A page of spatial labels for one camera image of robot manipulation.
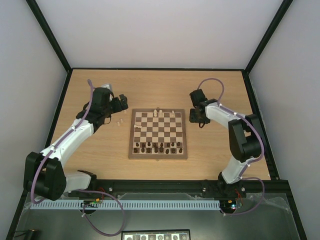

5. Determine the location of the light king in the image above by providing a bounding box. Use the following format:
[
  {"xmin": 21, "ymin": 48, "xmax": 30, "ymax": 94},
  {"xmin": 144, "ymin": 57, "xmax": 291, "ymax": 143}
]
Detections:
[{"xmin": 153, "ymin": 109, "xmax": 158, "ymax": 117}]

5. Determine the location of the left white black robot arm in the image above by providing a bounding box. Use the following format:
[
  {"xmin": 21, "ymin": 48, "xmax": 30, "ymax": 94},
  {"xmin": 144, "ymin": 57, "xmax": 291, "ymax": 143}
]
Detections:
[{"xmin": 23, "ymin": 85, "xmax": 129, "ymax": 201}]

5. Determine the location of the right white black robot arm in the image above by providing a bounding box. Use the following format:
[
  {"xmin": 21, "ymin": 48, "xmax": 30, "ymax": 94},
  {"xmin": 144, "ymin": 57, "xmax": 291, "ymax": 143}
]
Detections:
[{"xmin": 189, "ymin": 89, "xmax": 265, "ymax": 196}]

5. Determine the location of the wooden chess board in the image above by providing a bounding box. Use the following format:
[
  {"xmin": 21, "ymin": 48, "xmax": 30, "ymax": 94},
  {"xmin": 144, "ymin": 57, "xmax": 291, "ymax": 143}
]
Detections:
[{"xmin": 128, "ymin": 108, "xmax": 188, "ymax": 160}]

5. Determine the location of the dark chess pieces back row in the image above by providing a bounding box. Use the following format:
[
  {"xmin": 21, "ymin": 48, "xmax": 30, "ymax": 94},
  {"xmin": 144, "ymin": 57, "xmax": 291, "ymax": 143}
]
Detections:
[{"xmin": 133, "ymin": 142, "xmax": 184, "ymax": 148}]

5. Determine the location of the dark chess pieces row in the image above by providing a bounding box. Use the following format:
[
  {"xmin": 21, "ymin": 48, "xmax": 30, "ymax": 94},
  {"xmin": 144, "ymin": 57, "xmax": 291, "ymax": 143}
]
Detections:
[
  {"xmin": 132, "ymin": 147, "xmax": 185, "ymax": 155},
  {"xmin": 133, "ymin": 142, "xmax": 184, "ymax": 148}
]

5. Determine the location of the dark chess pieces front row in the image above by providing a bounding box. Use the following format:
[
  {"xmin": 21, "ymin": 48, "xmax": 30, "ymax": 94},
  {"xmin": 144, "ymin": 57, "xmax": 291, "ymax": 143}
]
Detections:
[{"xmin": 132, "ymin": 147, "xmax": 185, "ymax": 155}]

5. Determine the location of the right controller board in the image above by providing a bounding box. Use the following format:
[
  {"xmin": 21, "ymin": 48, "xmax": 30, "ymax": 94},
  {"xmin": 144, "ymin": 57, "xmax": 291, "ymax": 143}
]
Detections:
[{"xmin": 221, "ymin": 198, "xmax": 244, "ymax": 210}]

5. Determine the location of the controller board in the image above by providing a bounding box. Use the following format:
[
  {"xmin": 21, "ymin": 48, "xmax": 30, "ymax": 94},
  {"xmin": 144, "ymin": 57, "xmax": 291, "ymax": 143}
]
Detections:
[
  {"xmin": 80, "ymin": 198, "xmax": 103, "ymax": 208},
  {"xmin": 221, "ymin": 198, "xmax": 244, "ymax": 210}
]

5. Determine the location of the left controller board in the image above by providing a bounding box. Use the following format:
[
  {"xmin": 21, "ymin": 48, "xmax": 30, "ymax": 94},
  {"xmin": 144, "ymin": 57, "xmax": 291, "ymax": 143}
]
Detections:
[{"xmin": 80, "ymin": 198, "xmax": 103, "ymax": 208}]

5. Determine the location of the left light piece pair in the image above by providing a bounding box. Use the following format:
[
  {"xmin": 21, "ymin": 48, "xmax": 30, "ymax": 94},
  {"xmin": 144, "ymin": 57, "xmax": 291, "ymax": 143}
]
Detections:
[{"xmin": 117, "ymin": 118, "xmax": 124, "ymax": 126}]

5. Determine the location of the printed reference sheet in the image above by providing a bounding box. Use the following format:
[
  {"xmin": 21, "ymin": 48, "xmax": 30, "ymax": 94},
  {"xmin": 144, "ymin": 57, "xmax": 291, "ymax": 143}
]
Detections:
[{"xmin": 121, "ymin": 229, "xmax": 191, "ymax": 240}]

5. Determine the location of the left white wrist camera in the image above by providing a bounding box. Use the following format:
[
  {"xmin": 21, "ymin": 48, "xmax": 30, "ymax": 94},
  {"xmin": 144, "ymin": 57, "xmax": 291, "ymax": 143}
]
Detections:
[{"xmin": 101, "ymin": 83, "xmax": 113, "ymax": 91}]

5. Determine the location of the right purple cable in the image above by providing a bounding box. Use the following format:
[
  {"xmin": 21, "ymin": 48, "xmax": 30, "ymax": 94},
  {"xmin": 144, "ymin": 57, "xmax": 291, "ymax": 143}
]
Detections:
[{"xmin": 196, "ymin": 78, "xmax": 266, "ymax": 217}]

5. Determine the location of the purple cable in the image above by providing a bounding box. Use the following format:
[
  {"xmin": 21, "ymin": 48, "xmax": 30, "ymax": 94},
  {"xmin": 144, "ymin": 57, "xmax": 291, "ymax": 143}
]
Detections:
[
  {"xmin": 30, "ymin": 79, "xmax": 126, "ymax": 236},
  {"xmin": 196, "ymin": 78, "xmax": 266, "ymax": 217}
]

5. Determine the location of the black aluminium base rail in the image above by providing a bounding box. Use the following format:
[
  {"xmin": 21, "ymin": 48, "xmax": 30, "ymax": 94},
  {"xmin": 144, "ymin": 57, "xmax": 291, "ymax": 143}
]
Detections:
[{"xmin": 26, "ymin": 178, "xmax": 291, "ymax": 198}]

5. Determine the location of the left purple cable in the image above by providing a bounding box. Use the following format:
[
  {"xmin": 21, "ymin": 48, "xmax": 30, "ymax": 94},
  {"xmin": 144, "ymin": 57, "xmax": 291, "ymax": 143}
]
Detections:
[{"xmin": 30, "ymin": 79, "xmax": 126, "ymax": 236}]

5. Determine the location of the light blue cable duct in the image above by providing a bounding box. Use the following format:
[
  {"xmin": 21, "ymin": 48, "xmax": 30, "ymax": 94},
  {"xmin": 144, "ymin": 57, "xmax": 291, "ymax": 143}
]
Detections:
[{"xmin": 30, "ymin": 199, "xmax": 221, "ymax": 211}]

